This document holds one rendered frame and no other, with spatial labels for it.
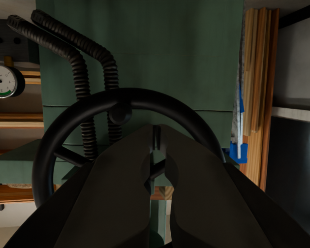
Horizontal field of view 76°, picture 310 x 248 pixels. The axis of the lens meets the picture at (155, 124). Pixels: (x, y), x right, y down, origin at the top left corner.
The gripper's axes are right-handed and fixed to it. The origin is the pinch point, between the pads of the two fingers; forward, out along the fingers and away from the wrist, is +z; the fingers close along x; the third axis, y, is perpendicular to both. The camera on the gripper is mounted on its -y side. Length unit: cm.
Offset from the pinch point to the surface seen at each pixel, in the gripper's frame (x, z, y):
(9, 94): -27.2, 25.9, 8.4
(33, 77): -132, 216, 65
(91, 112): -8.2, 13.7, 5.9
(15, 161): -31.8, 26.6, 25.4
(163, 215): 6, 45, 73
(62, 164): -20.8, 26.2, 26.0
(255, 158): 100, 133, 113
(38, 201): -16.2, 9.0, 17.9
